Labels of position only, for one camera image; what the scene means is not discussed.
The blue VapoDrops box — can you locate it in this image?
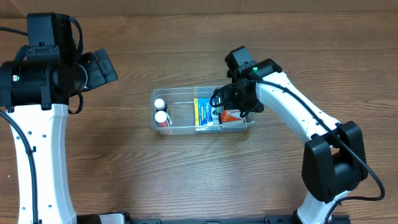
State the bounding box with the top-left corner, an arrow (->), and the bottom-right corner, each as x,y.
193,98 -> 221,126

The clear plastic container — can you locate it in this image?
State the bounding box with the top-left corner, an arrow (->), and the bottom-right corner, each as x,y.
150,86 -> 255,135

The dark bottle white cap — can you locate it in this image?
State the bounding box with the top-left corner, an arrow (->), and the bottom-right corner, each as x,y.
154,98 -> 167,112

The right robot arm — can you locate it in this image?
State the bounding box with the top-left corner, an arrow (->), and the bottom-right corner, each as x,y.
211,47 -> 368,223

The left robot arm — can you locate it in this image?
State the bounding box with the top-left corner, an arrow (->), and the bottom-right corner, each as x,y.
1,12 -> 118,223

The red Panadol box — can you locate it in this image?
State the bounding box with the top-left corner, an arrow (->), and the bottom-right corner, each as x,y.
220,110 -> 246,124

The orange tube white cap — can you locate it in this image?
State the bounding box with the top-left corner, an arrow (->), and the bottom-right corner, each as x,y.
154,111 -> 172,128

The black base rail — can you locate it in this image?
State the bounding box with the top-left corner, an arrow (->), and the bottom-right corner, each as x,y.
77,212 -> 351,224

